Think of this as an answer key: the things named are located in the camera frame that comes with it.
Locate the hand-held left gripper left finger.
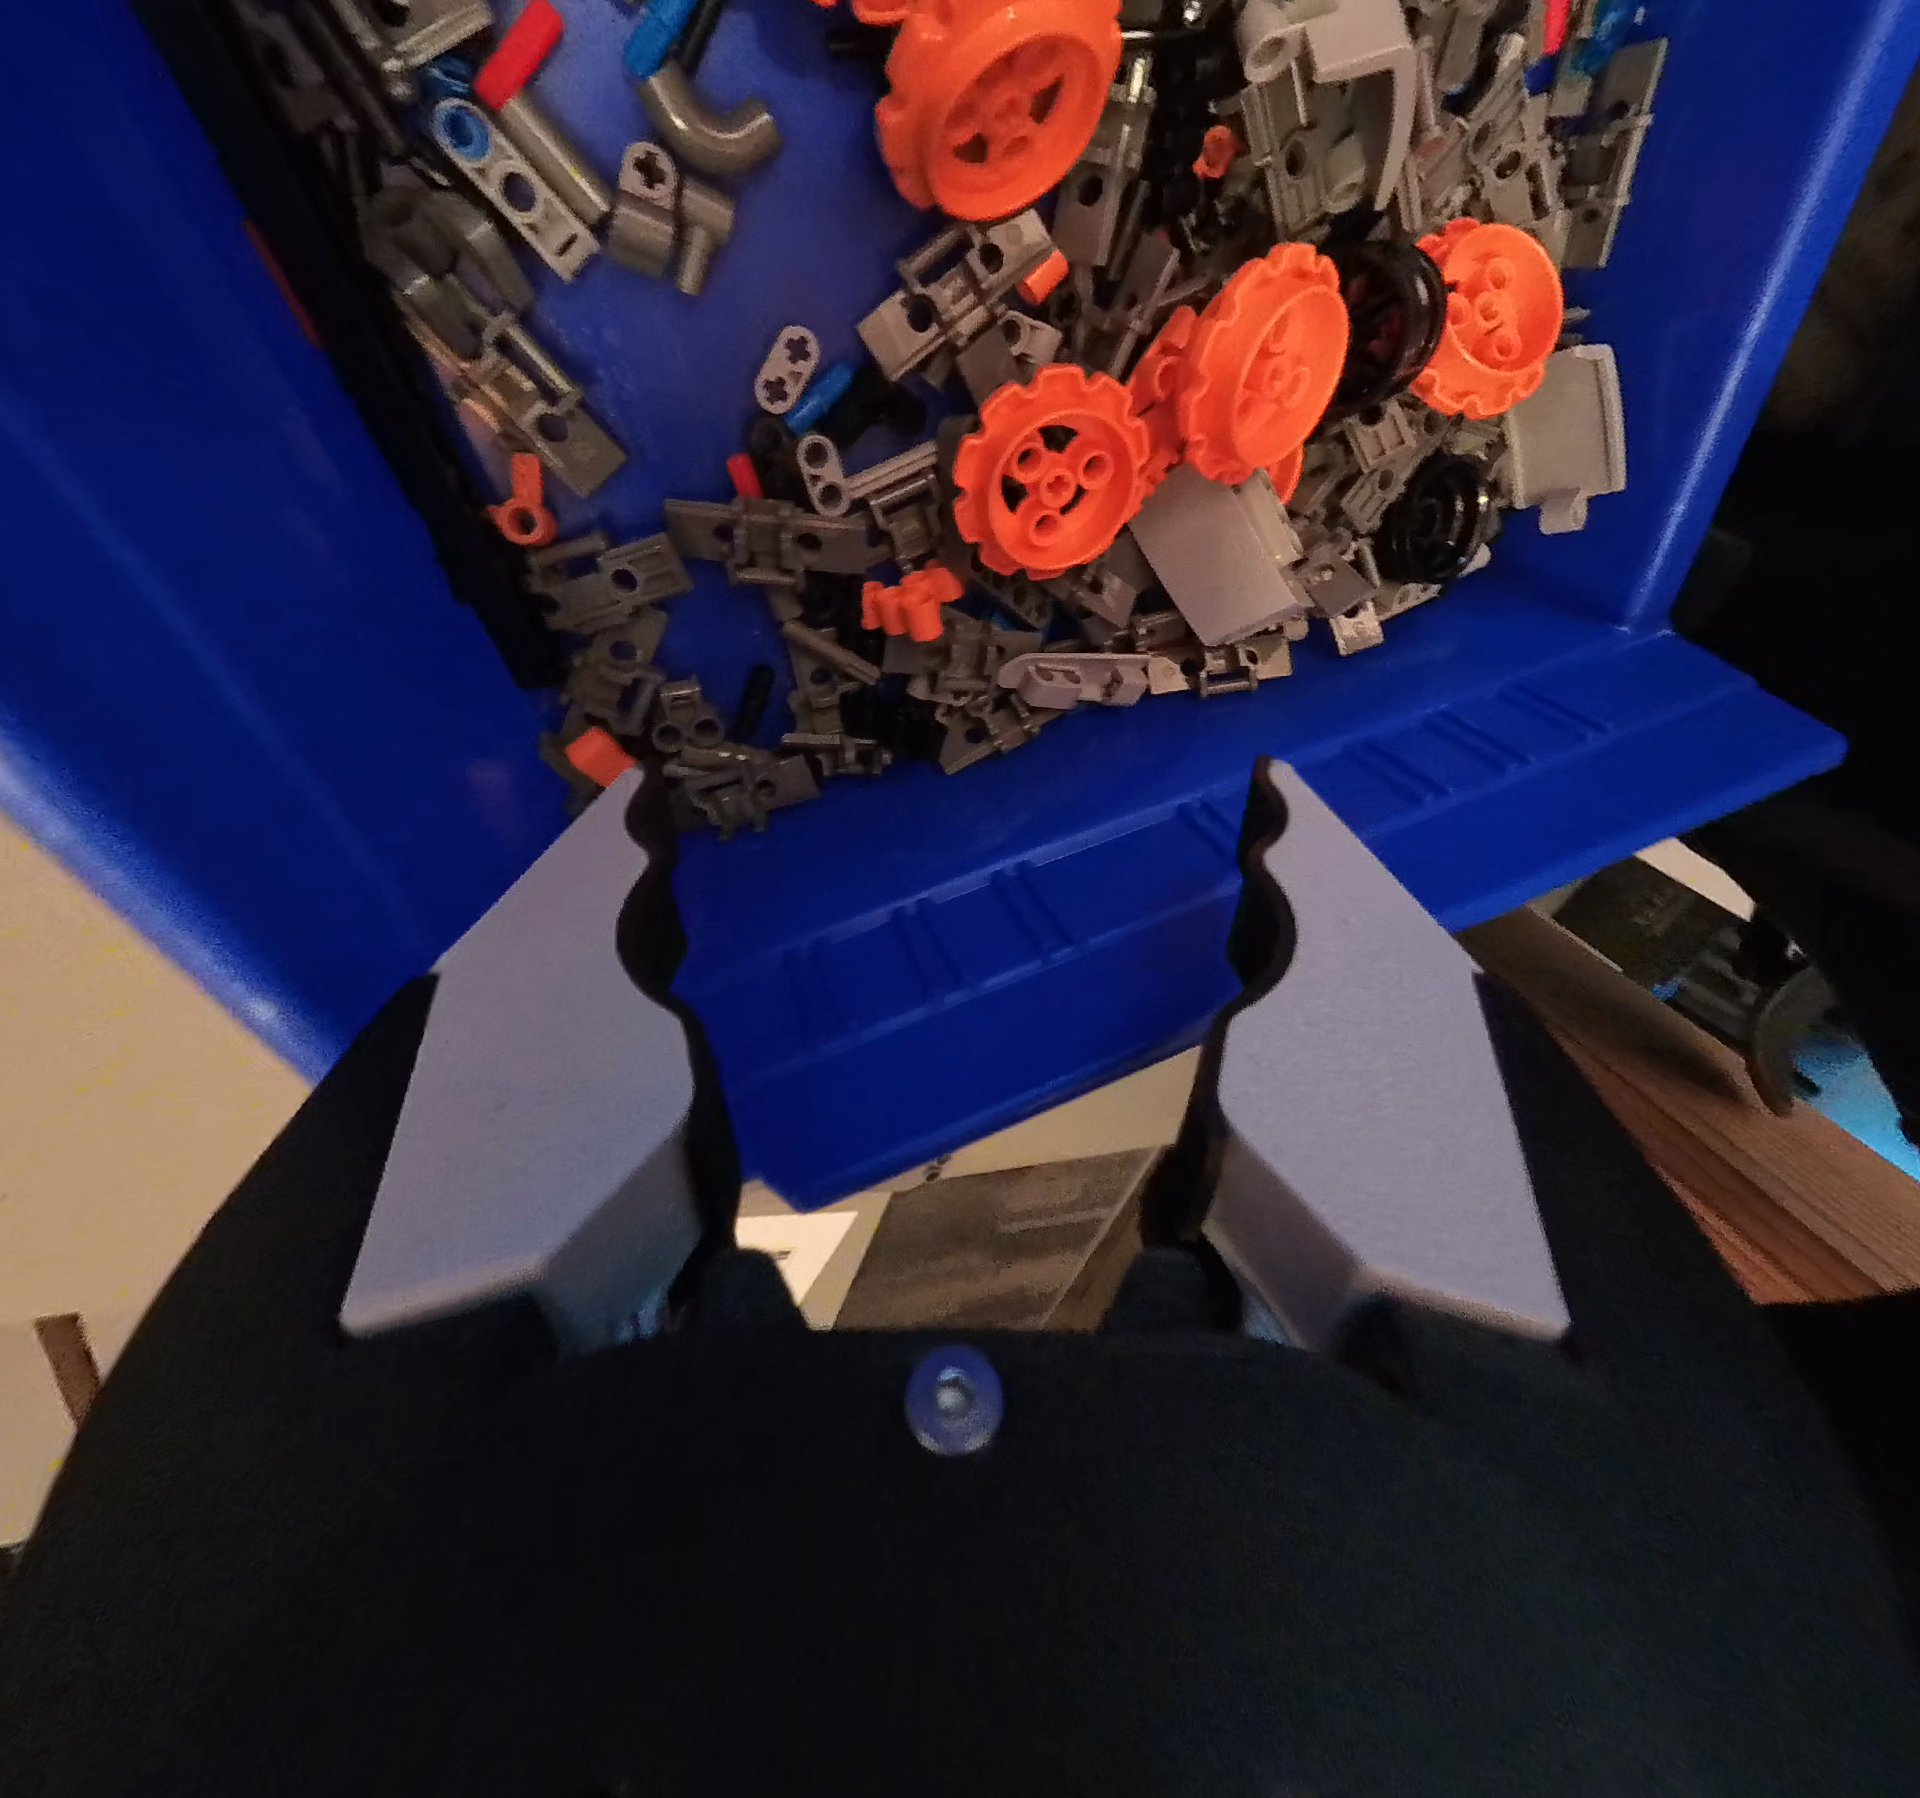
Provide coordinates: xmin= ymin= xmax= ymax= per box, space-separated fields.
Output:
xmin=336 ymin=764 xmax=740 ymax=1357

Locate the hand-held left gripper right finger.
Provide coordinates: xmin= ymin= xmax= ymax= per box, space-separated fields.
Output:
xmin=1174 ymin=754 xmax=1574 ymax=1357

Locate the blue parts bin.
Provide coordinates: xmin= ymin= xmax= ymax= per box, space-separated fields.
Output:
xmin=0 ymin=0 xmax=1920 ymax=1212

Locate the pile of toy building parts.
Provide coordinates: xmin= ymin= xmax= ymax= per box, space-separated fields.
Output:
xmin=150 ymin=0 xmax=1670 ymax=841

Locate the orange toy gear wheel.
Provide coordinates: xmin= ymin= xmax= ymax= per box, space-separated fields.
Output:
xmin=953 ymin=370 xmax=1173 ymax=582

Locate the black toy wheel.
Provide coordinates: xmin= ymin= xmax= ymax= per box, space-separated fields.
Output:
xmin=1338 ymin=238 xmax=1451 ymax=407
xmin=1377 ymin=456 xmax=1496 ymax=585

